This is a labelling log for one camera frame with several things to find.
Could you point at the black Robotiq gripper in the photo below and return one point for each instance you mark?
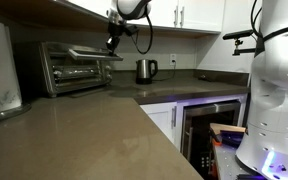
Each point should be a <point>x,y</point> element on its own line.
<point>115,30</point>

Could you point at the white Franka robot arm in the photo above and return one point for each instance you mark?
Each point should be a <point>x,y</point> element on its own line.
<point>277,83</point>

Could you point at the silver oven knob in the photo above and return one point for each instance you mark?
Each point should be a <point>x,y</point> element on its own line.
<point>109,77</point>
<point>108,68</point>

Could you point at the foil-lined oven tray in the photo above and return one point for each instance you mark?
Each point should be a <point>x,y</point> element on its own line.
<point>75,71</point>

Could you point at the stainless steel toaster oven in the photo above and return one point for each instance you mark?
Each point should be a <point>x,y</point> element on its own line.
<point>34,70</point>

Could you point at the white lower cabinet door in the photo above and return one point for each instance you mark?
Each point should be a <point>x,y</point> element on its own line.
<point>159,118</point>

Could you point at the stainless steel electric kettle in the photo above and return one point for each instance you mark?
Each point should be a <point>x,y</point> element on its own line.
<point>144,70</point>

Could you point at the small dark countertop object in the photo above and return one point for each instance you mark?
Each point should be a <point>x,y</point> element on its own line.
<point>206,78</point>

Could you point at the metal paper towel holder base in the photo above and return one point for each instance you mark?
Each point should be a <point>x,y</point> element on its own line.
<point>10,113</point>

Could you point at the stainless under-counter beverage fridge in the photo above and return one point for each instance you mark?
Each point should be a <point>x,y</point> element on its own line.
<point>204,133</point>

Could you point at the wooden board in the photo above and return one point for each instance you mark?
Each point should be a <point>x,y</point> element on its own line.
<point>227,127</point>

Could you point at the orange clamp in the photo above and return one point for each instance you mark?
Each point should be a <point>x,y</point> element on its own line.
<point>216,142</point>

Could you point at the dark blue tool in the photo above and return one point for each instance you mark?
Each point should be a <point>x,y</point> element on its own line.
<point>232,137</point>

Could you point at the grey perforated robot table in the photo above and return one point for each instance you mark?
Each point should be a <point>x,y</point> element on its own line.
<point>227,163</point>

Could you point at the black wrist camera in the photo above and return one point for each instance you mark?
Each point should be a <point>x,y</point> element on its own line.
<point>131,30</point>

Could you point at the white wall outlet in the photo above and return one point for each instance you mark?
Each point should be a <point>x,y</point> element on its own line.
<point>173,59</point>

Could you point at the black stereo camera bar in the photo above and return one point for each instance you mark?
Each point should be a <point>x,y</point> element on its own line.
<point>238,34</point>

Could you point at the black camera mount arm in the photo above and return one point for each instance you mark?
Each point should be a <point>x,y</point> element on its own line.
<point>242,51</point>

